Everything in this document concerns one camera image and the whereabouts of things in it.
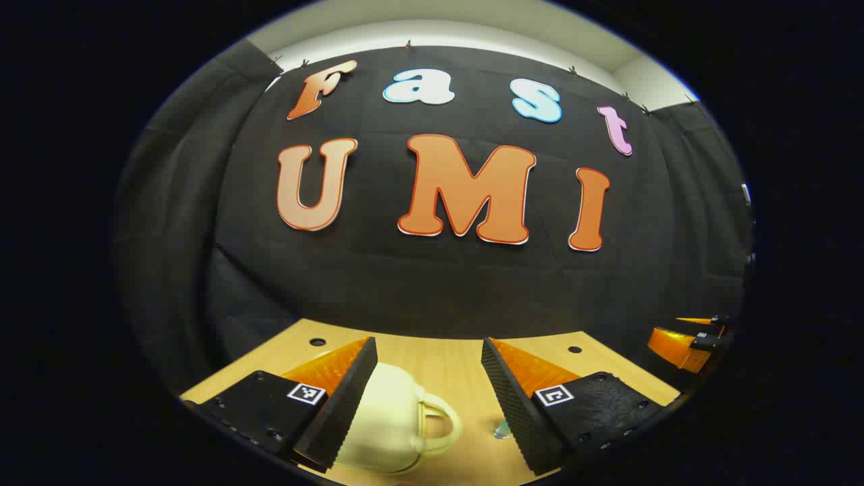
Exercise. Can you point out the pale yellow suitcase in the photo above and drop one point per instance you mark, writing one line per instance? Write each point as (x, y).
(385, 418)

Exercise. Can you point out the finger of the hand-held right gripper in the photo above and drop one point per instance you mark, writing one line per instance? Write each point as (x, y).
(719, 320)
(675, 347)

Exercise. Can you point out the black backdrop cloth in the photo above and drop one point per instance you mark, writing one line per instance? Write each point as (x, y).
(405, 283)

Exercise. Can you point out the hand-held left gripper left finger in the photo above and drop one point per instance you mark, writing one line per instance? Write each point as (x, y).
(341, 412)

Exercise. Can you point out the clear blue bottle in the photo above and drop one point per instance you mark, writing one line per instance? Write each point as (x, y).
(501, 430)

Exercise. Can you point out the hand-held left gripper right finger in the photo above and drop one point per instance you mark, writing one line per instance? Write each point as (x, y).
(516, 412)

